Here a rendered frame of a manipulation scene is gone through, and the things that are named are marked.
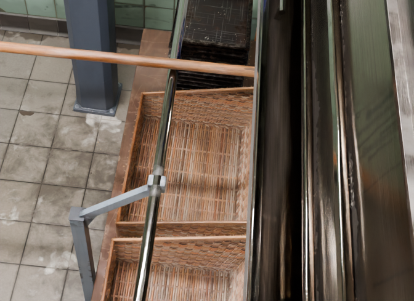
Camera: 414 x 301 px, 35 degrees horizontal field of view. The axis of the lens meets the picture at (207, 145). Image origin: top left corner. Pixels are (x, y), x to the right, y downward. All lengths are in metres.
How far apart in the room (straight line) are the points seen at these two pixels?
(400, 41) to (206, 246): 1.19
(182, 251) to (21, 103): 1.53
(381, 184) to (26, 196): 2.26
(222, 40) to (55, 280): 1.22
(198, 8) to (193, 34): 0.14
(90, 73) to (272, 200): 1.82
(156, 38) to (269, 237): 1.61
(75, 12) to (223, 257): 1.25
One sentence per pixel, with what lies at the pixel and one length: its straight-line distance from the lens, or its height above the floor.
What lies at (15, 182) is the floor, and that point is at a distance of 3.11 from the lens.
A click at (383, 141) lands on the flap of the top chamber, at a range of 1.02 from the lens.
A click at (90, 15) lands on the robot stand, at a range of 2.81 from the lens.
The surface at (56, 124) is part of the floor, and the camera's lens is 3.27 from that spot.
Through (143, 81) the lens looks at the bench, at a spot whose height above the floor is 0.58.
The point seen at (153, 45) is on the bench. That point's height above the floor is 0.58.
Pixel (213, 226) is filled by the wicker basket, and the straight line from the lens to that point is 2.05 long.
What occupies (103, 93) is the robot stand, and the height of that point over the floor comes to 0.15.
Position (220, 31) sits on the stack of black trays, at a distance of 2.41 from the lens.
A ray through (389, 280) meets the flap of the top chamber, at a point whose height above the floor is 1.79.
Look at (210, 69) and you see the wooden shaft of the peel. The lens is 1.87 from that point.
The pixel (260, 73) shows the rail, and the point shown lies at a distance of 1.56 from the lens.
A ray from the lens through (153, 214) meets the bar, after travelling 1.62.
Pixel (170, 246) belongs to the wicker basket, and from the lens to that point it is 2.08.
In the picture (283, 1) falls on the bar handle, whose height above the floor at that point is 1.46.
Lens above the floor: 2.59
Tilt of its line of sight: 54 degrees down
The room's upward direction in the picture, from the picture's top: 7 degrees clockwise
